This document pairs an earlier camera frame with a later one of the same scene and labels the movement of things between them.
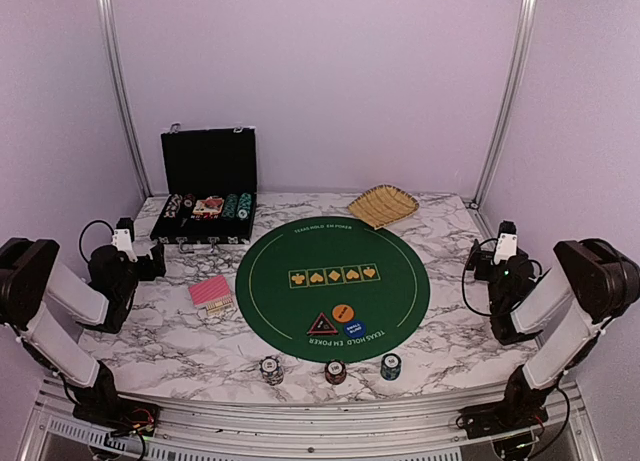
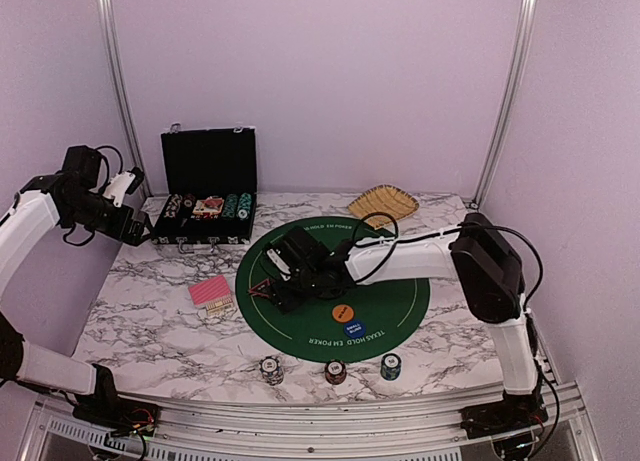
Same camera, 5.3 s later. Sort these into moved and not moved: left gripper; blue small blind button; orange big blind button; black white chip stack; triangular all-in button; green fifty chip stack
Moved: triangular all-in button; left gripper
Not moved: orange big blind button; blue small blind button; black white chip stack; green fifty chip stack
